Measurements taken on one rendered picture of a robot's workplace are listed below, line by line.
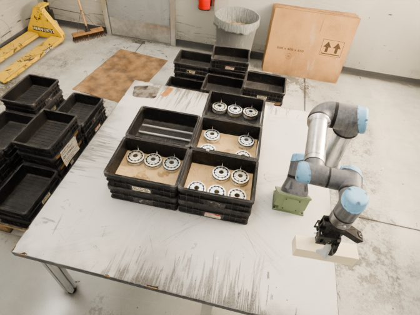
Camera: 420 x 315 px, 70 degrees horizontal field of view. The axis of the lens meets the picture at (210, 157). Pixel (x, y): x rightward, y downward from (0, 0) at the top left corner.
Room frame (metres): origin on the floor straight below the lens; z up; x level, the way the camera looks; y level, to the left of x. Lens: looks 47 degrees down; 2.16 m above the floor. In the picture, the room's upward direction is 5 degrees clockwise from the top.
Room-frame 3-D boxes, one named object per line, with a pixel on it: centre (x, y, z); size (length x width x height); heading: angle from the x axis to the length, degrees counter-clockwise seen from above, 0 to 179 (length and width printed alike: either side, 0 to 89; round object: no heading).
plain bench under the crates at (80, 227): (1.28, 0.03, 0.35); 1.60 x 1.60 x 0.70; 82
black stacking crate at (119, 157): (1.09, 0.33, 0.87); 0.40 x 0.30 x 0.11; 83
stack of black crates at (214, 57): (2.98, -0.12, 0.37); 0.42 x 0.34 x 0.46; 82
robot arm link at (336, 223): (0.58, -0.47, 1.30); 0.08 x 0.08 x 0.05
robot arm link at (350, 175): (0.68, -0.47, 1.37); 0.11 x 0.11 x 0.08; 76
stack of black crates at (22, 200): (1.21, 1.30, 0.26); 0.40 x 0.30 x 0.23; 171
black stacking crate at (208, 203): (1.04, -0.06, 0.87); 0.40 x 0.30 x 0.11; 83
